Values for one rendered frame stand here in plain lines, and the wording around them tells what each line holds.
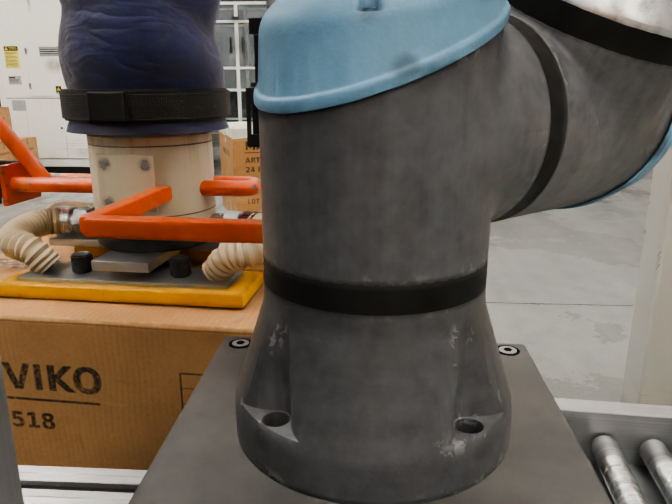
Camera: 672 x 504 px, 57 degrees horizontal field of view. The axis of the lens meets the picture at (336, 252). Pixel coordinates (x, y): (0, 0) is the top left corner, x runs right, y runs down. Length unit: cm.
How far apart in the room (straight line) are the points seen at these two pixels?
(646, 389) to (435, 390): 183
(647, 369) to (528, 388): 167
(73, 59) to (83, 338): 34
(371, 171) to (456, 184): 4
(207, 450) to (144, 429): 50
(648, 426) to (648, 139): 102
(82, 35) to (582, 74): 64
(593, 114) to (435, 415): 17
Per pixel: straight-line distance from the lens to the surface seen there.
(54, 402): 88
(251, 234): 61
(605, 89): 35
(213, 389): 40
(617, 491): 124
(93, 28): 84
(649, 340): 204
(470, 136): 27
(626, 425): 137
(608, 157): 38
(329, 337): 28
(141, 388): 81
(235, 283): 82
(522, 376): 42
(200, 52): 85
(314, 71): 26
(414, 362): 28
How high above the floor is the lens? 122
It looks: 16 degrees down
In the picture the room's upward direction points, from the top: straight up
